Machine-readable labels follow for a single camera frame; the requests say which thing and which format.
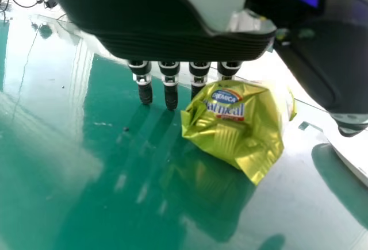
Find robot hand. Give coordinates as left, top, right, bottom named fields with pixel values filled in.
left=44, top=0, right=368, bottom=137

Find yellow-green biscuit packet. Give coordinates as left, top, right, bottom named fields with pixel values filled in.
left=180, top=79, right=297, bottom=186

